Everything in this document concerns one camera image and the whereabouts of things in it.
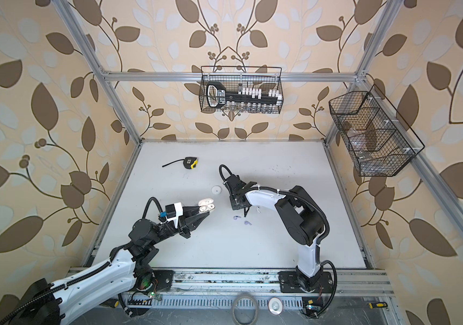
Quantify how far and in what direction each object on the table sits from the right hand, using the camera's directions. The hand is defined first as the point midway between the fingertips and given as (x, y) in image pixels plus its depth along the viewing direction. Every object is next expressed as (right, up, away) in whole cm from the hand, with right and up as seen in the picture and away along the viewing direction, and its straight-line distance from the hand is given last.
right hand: (240, 202), depth 96 cm
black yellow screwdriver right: (+48, -30, -27) cm, 62 cm away
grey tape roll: (+2, -32, -27) cm, 41 cm away
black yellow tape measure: (-28, +19, +12) cm, 36 cm away
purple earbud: (+3, -8, -7) cm, 11 cm away
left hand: (-13, +4, -30) cm, 33 cm away
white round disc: (+12, -31, -27) cm, 42 cm away
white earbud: (+5, +5, -35) cm, 36 cm away
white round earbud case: (-12, +6, +3) cm, 14 cm away
